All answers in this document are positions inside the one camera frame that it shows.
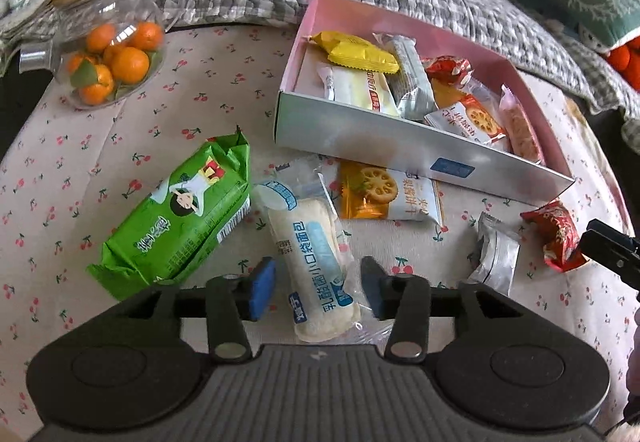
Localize white bread packet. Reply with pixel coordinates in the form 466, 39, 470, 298
252, 162, 366, 343

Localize red fabric item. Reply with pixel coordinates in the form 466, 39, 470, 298
605, 39, 640, 73

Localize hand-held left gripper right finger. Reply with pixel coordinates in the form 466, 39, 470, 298
361, 256, 528, 359

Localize short silver snack packet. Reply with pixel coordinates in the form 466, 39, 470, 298
467, 212, 521, 295

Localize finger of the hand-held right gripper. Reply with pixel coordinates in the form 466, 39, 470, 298
580, 233, 640, 290
586, 218, 640, 255

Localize green snack packet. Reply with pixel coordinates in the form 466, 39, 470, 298
87, 132, 253, 300

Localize orange cracker packet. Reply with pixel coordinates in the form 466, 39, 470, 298
425, 94, 511, 153
335, 161, 446, 228

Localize white cake packet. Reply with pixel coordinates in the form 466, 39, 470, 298
317, 64, 401, 118

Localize round glass jar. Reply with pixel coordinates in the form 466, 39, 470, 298
20, 0, 186, 110

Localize cluster of small mandarins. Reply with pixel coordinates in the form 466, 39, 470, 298
67, 21, 166, 105

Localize clear biscuit packet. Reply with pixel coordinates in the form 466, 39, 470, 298
500, 84, 546, 165

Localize pink cardboard box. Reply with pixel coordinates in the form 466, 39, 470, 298
272, 0, 577, 199

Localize red candy packet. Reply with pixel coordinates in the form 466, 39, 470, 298
520, 202, 588, 273
422, 54, 473, 88

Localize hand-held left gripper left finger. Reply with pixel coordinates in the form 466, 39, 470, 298
117, 256, 278, 362

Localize cherry print tablecloth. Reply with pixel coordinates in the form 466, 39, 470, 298
0, 22, 640, 442

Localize yellow snack packet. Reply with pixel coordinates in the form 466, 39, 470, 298
307, 31, 401, 75

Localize long silver snack packet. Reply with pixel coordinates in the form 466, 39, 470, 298
375, 34, 438, 120

